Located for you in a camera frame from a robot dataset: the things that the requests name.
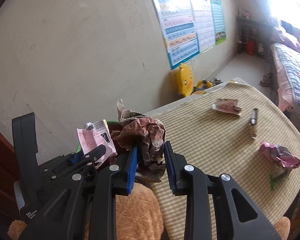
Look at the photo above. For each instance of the dark shelf unit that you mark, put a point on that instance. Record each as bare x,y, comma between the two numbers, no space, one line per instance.
254,37

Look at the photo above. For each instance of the crumpled pink foil wrapper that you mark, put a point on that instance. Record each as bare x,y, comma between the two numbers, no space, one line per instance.
279,155

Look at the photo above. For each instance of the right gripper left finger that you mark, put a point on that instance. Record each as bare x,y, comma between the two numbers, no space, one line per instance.
102,188

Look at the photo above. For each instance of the blue educational wall poster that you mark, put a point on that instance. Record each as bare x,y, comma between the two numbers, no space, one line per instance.
178,29

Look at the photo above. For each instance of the pink receipt paper packet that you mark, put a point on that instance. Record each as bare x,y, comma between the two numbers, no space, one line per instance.
95,134

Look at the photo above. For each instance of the white chart poster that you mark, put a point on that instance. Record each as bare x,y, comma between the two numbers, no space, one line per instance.
203,20

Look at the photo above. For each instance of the pink flat wrapper on mat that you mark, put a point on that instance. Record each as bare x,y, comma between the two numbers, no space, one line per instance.
228,106

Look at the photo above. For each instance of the orange plush cushion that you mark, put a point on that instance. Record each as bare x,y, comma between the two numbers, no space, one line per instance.
138,216

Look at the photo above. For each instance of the bed with plaid quilt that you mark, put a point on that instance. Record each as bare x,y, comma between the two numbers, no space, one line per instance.
287,68

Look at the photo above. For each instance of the yellow duck toy chair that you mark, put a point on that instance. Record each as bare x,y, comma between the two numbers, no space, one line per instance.
182,77

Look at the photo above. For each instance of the checkered beige mat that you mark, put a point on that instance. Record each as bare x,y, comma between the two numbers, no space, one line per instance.
218,143

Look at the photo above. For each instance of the dark wooden cabinet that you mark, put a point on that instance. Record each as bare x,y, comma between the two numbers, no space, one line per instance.
9,174

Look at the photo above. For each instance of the brown pink wrapper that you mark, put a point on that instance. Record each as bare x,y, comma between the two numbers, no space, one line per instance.
148,136

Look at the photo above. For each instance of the red bin with green rim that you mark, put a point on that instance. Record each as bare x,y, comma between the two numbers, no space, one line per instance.
112,126

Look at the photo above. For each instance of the green edged narrow poster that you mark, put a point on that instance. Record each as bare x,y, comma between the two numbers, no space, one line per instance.
218,21

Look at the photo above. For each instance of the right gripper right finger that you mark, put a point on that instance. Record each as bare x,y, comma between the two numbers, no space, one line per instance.
236,214

